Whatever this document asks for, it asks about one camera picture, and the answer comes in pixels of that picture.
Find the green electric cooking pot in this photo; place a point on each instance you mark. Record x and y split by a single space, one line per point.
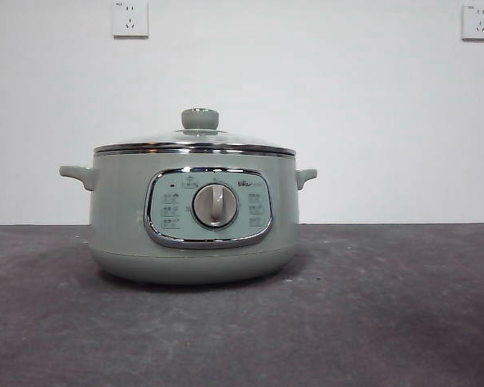
117 209

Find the glass lid with green knob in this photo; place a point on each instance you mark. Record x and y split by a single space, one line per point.
199 119

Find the white wall socket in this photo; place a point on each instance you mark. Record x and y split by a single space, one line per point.
479 22
130 18

